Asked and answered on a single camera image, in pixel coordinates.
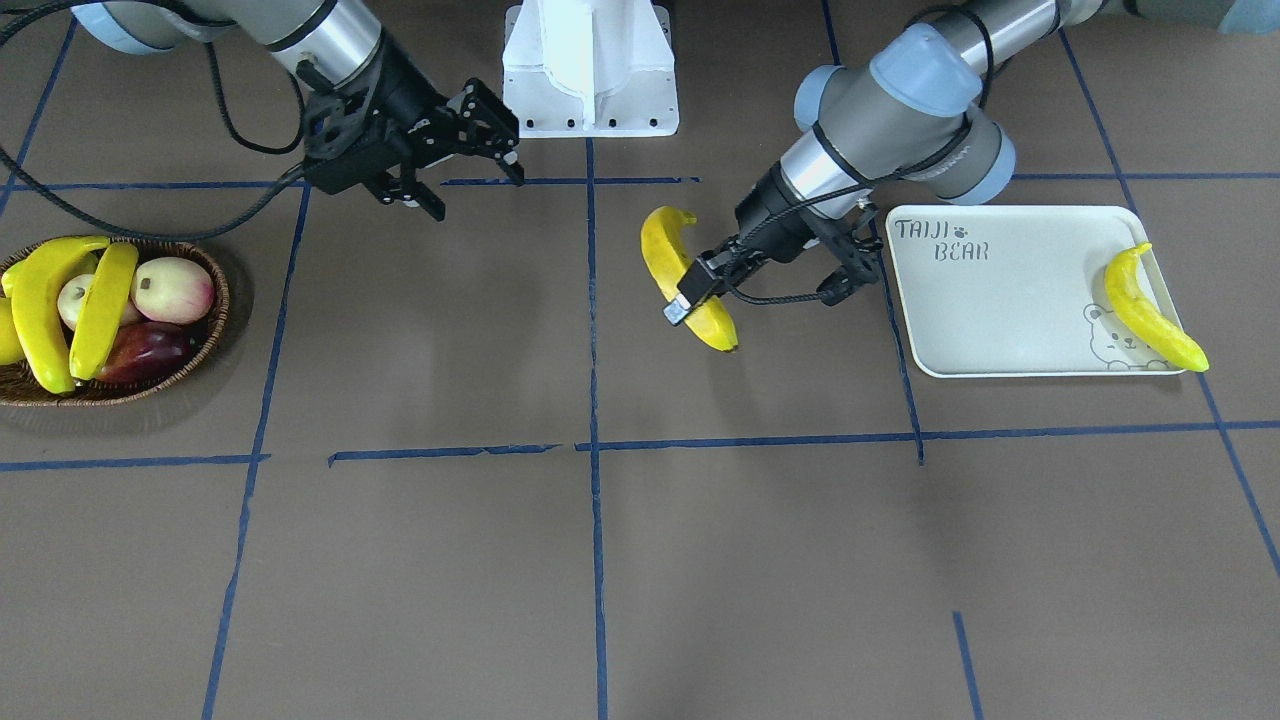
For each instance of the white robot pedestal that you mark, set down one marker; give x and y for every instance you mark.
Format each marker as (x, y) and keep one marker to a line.
(590, 69)

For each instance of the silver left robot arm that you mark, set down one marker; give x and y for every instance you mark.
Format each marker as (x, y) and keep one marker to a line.
(915, 112)

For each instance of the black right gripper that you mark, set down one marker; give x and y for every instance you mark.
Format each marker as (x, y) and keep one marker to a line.
(411, 98)

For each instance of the white bear tray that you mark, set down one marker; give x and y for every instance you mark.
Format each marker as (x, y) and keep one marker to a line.
(1015, 291)

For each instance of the red yellow peach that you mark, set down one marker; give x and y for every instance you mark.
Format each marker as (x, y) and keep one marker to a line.
(172, 290)

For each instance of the yellow banana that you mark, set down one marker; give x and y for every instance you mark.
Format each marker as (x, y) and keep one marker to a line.
(35, 307)
(102, 311)
(1141, 315)
(666, 259)

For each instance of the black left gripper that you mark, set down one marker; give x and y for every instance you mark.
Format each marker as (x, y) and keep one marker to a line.
(769, 217)

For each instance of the yellow lemon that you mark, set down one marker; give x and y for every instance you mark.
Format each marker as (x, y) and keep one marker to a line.
(11, 349)

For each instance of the brown wicker basket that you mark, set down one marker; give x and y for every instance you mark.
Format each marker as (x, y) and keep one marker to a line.
(20, 388)

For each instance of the yellow green apple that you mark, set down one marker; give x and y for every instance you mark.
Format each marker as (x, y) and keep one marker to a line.
(71, 302)

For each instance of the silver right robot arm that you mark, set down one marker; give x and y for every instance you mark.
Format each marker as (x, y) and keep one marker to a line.
(324, 45)

